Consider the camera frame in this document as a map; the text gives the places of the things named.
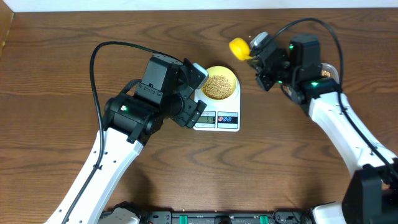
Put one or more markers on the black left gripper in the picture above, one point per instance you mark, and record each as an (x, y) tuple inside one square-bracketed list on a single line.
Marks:
[(190, 113)]

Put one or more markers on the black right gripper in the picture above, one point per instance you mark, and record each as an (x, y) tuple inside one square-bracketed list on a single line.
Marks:
[(258, 64)]

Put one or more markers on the yellow measuring scoop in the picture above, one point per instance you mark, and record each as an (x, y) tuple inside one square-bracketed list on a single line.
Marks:
[(240, 49)]

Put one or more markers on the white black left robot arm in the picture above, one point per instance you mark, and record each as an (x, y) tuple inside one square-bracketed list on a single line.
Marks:
[(128, 121)]

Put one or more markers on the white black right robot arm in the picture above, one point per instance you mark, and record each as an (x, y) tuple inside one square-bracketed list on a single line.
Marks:
[(371, 196)]

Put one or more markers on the soybeans in yellow bowl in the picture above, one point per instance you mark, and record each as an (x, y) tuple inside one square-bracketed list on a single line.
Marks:
[(217, 87)]

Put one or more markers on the yellow plastic bowl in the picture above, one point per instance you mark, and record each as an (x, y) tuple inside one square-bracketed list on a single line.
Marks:
[(223, 71)]

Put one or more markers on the white digital kitchen scale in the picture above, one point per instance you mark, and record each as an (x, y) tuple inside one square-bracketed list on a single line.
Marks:
[(219, 115)]

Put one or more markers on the soybeans pile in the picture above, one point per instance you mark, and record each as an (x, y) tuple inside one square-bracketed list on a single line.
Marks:
[(326, 73)]

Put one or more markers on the clear plastic container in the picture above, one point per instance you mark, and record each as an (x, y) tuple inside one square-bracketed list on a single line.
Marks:
[(332, 70)]

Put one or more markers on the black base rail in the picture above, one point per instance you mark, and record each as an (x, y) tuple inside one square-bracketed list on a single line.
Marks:
[(125, 213)]

